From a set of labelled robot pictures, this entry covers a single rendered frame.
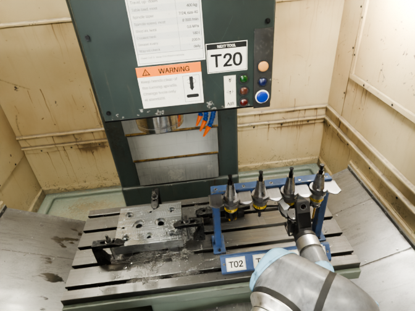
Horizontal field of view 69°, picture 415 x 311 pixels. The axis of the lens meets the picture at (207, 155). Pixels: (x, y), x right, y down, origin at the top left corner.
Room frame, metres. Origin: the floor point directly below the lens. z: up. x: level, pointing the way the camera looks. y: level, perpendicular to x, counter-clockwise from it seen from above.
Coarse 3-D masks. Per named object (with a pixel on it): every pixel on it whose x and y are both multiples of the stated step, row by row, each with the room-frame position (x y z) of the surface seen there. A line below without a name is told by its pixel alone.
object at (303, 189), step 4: (304, 184) 0.88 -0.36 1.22; (300, 188) 0.86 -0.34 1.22; (304, 188) 0.85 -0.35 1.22; (308, 188) 0.85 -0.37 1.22; (300, 192) 0.84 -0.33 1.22; (304, 192) 0.83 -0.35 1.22; (308, 192) 0.83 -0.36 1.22; (300, 196) 0.82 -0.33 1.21; (304, 196) 0.81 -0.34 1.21; (308, 196) 0.81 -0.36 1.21
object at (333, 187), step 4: (332, 180) 0.89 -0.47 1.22; (328, 184) 0.87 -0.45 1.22; (332, 184) 0.86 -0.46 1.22; (336, 184) 0.86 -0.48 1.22; (328, 188) 0.84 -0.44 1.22; (332, 188) 0.84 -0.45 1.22; (336, 188) 0.84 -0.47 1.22; (328, 192) 0.83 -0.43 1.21; (332, 192) 0.82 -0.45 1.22; (336, 192) 0.82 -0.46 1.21
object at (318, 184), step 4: (316, 176) 0.84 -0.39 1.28; (320, 176) 0.83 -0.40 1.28; (324, 176) 0.84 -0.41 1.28; (316, 180) 0.84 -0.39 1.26; (320, 180) 0.83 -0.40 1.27; (324, 180) 0.84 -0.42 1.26; (312, 184) 0.85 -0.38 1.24; (316, 184) 0.83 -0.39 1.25; (320, 184) 0.83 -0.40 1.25; (324, 184) 0.84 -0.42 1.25; (316, 188) 0.83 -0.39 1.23; (320, 188) 0.83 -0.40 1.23
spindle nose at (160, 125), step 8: (136, 120) 0.88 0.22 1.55; (144, 120) 0.85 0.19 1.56; (152, 120) 0.84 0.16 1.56; (160, 120) 0.84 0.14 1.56; (168, 120) 0.85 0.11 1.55; (176, 120) 0.87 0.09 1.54; (144, 128) 0.86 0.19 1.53; (152, 128) 0.84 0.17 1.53; (160, 128) 0.84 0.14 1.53; (168, 128) 0.85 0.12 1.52; (176, 128) 0.87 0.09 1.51
